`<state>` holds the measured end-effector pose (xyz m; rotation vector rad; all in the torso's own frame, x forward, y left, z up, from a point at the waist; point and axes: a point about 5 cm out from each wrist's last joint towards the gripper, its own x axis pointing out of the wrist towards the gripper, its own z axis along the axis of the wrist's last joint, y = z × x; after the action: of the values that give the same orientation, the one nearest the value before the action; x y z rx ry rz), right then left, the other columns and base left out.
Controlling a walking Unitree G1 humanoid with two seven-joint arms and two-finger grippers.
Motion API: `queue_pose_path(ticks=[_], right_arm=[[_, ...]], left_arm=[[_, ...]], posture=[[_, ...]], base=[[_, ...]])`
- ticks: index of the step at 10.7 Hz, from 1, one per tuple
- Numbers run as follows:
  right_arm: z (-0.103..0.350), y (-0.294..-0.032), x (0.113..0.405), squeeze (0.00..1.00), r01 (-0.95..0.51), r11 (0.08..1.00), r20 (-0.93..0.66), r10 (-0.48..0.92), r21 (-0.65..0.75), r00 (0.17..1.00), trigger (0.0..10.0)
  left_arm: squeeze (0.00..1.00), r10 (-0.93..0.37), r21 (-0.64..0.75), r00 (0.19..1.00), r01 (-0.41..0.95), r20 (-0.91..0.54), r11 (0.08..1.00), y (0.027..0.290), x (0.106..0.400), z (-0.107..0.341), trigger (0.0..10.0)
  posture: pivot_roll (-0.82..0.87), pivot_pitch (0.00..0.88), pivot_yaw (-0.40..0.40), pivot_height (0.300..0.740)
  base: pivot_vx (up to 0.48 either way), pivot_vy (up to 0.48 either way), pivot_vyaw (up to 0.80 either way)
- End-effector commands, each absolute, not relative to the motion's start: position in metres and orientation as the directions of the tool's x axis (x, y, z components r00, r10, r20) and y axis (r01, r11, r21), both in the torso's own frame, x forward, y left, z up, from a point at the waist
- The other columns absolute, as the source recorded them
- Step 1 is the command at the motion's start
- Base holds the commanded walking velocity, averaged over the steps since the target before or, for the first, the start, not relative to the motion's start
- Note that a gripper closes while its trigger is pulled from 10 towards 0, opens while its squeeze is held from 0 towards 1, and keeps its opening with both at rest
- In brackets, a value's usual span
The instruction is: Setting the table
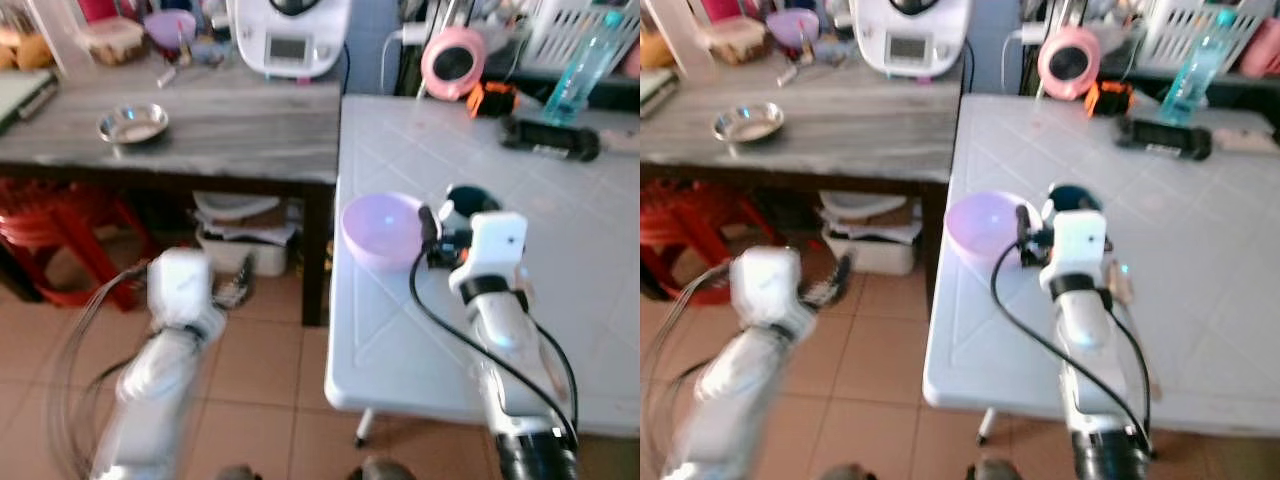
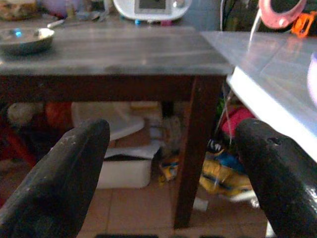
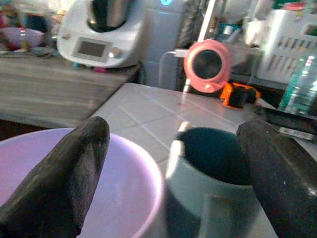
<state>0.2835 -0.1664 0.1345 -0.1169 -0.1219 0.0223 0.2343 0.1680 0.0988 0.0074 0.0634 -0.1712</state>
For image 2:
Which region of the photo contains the pink ring-shaped object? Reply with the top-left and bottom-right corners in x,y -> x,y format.
258,0 -> 313,29

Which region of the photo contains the yellow blue plastic bag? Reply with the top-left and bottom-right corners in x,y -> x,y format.
158,138 -> 258,201

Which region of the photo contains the dark wooden table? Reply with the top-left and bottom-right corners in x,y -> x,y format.
0,24 -> 235,229

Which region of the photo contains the white appliance with screen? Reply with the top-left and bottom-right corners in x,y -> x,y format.
112,0 -> 193,21

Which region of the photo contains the lilac round container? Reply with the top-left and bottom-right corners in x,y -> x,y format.
41,0 -> 82,17

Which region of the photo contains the white plastic tub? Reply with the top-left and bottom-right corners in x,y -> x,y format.
71,101 -> 146,142

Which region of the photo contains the white glossy table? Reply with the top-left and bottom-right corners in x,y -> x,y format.
200,30 -> 317,163

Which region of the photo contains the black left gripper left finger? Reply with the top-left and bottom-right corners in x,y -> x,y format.
0,118 -> 110,238

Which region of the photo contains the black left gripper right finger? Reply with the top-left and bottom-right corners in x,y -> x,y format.
234,118 -> 317,238

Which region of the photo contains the white cardboard box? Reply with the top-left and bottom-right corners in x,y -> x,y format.
96,141 -> 161,189

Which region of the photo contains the orange plastic object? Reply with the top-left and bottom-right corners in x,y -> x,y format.
291,11 -> 317,38

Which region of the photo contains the pink cloth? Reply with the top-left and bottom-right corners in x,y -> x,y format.
221,106 -> 256,138

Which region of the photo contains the white cable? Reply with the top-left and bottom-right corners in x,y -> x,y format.
248,9 -> 263,43

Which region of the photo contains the steel bowl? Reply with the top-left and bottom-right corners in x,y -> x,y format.
0,27 -> 55,56

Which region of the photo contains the orange round object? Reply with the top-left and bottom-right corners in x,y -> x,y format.
44,101 -> 74,131

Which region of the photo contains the white pen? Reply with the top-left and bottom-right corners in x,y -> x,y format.
47,19 -> 65,28

